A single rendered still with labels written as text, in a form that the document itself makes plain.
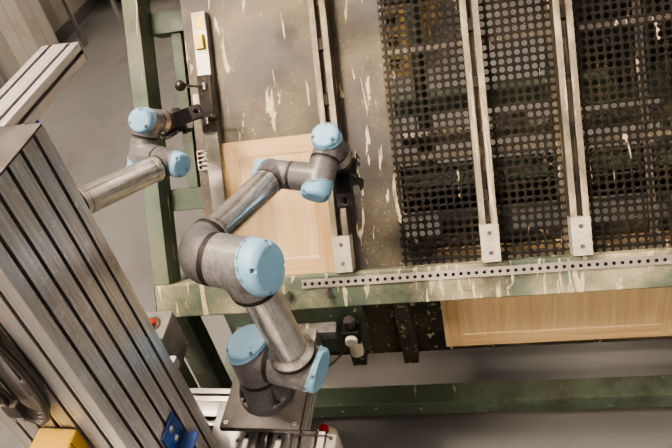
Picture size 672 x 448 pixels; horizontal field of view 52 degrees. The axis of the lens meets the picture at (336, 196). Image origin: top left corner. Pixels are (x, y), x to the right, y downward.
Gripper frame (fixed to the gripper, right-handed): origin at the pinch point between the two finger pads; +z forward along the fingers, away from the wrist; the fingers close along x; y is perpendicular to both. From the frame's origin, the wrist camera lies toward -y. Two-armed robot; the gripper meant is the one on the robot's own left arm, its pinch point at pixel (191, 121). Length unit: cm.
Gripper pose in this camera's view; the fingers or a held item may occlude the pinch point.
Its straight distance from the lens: 241.3
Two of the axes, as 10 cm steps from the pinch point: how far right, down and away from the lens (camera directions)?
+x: 4.3, 9.0, -0.2
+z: 1.8, -0.7, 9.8
